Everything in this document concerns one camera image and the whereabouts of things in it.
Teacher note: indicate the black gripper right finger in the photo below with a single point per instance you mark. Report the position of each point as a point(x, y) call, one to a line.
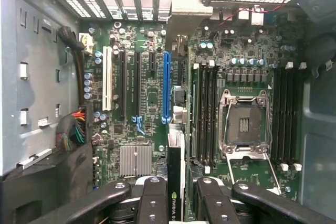
point(212, 205)

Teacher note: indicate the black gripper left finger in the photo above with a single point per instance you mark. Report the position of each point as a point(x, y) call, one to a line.
point(153, 203)

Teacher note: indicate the silver chipset heatsink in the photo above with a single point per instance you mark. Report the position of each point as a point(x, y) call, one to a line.
point(136, 161)

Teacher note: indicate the metal socket cover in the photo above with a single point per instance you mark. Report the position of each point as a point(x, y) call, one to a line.
point(244, 149)

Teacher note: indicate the CPU socket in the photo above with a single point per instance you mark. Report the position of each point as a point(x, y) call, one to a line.
point(244, 124)

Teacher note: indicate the blue expansion slot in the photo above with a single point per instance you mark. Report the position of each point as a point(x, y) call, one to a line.
point(166, 87)

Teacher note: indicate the long black expansion slot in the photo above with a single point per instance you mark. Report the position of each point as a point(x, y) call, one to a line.
point(123, 85)
point(138, 85)

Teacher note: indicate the green motherboard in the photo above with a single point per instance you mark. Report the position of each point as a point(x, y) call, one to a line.
point(147, 82)

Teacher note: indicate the white expansion slot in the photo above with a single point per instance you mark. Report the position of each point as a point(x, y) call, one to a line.
point(107, 77)

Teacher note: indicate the short black expansion slot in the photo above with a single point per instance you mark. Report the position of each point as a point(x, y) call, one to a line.
point(152, 61)

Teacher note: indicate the white power connector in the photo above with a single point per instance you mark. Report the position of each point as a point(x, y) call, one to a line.
point(86, 43)

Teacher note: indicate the black open PC case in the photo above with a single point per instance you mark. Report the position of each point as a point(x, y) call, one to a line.
point(31, 51)

